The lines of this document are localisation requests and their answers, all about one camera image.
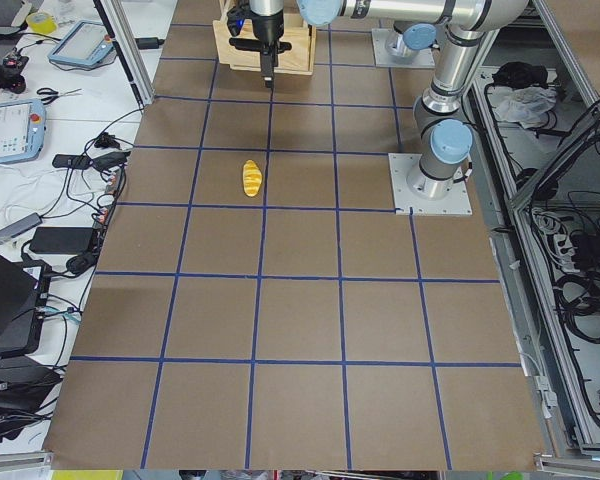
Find teach pendant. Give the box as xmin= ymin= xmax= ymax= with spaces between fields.
xmin=0 ymin=99 xmax=46 ymax=164
xmin=47 ymin=20 xmax=114 ymax=70

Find aluminium frame post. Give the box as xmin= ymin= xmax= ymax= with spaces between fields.
xmin=93 ymin=0 xmax=155 ymax=108

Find black laptop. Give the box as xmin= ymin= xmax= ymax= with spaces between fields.
xmin=0 ymin=255 xmax=51 ymax=358

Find black scissors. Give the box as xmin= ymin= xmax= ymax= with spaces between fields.
xmin=36 ymin=87 xmax=82 ymax=105

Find upper teach pendant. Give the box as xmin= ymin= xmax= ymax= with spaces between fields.
xmin=47 ymin=20 xmax=114 ymax=70

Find yellow tape roll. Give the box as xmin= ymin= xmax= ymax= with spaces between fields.
xmin=26 ymin=11 xmax=58 ymax=35

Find toy bread loaf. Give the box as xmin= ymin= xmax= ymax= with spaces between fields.
xmin=242 ymin=159 xmax=263 ymax=198

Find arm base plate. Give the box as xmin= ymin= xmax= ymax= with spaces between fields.
xmin=371 ymin=28 xmax=435 ymax=70
xmin=388 ymin=153 xmax=473 ymax=217

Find wooden drawer cabinet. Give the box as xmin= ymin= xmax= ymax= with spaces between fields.
xmin=212 ymin=8 xmax=316 ymax=75

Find lower teach pendant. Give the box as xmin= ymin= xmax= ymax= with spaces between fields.
xmin=0 ymin=99 xmax=46 ymax=164

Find black power brick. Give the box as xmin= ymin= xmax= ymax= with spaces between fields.
xmin=29 ymin=227 xmax=95 ymax=254

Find aluminium side frame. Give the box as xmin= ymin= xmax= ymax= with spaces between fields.
xmin=469 ymin=1 xmax=600 ymax=479

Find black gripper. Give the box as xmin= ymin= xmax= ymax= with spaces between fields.
xmin=229 ymin=12 xmax=291 ymax=89

